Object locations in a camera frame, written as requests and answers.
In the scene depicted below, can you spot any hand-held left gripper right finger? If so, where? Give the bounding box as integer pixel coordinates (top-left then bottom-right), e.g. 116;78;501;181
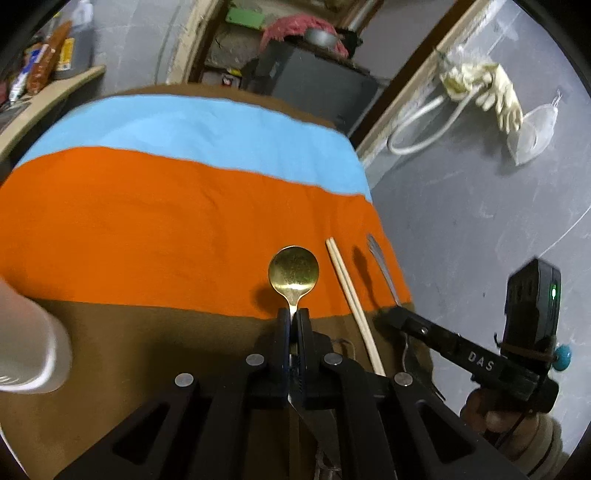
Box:
295;308;527;480

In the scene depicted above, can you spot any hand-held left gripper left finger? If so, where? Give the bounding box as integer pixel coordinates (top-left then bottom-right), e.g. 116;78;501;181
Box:
55;308;293;480

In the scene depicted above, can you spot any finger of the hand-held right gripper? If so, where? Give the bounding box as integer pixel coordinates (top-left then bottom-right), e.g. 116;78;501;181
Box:
374;305;457;357

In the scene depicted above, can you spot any wooden chopstick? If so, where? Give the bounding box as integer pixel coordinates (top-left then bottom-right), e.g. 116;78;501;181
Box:
325;237;387;378

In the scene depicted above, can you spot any silver fork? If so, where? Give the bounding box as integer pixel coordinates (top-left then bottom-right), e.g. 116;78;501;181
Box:
367;234;403;306

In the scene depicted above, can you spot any gold spoon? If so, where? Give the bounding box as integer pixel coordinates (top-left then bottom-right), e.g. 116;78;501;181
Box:
269;247;320;324

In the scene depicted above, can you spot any white plastic utensil holder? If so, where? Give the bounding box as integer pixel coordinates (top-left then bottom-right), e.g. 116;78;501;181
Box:
0;277;73;394

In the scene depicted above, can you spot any person's right hand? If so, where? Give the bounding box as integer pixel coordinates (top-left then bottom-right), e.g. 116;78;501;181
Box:
462;388;525;448

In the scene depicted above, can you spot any colourful striped tablecloth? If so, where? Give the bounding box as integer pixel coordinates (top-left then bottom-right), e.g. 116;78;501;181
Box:
0;83;444;480

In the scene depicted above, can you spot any grey metal cabinet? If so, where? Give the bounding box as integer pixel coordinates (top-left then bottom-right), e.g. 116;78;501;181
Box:
242;39;391;134

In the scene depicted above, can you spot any metal cooking pot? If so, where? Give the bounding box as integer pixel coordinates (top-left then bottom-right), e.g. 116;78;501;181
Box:
304;27;340;47

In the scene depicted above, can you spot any red cloth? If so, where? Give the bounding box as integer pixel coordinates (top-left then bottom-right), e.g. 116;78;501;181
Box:
261;14;347;58

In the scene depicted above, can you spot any green box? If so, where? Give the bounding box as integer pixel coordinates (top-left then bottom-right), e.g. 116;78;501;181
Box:
225;7;266;27

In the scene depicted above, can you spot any beige kitchen counter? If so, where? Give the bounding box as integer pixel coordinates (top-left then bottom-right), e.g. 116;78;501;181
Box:
0;65;106;160

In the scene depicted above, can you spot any large dark oil jug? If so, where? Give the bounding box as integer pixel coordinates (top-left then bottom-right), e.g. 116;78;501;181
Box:
55;0;95;72

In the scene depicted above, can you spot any blue white packet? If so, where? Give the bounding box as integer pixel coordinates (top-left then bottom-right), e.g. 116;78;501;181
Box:
9;44;40;100

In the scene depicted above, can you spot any white hose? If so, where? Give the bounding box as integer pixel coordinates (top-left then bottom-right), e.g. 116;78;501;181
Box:
387;88;490;155

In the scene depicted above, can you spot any worn wooden door frame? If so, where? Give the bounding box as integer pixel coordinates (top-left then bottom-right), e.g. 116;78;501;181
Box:
173;0;490;160

